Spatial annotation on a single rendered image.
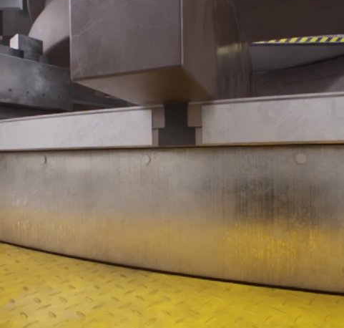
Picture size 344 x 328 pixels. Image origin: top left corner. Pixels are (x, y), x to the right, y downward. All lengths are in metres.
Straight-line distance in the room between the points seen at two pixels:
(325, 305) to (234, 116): 0.31
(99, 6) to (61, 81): 1.23
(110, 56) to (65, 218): 0.42
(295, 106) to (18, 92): 1.25
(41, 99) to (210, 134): 1.16
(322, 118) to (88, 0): 0.36
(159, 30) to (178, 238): 0.36
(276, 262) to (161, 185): 0.23
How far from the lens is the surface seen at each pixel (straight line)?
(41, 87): 1.52
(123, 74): 0.32
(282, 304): 0.49
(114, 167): 0.56
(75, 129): 0.59
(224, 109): 0.46
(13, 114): 1.55
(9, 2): 3.99
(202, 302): 0.47
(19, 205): 0.78
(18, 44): 1.67
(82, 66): 0.35
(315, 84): 5.57
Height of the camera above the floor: 0.22
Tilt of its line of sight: level
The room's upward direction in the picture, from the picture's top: 1 degrees counter-clockwise
